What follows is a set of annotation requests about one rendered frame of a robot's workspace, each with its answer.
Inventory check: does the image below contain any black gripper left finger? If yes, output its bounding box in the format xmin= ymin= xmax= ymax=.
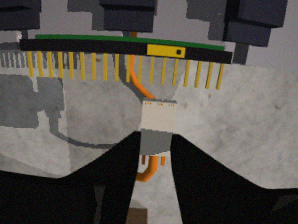
xmin=0 ymin=131 xmax=141 ymax=224

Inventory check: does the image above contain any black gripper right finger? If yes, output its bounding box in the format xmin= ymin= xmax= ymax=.
xmin=170 ymin=133 xmax=298 ymax=224

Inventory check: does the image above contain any black header strip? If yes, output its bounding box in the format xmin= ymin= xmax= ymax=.
xmin=19 ymin=34 xmax=233 ymax=64

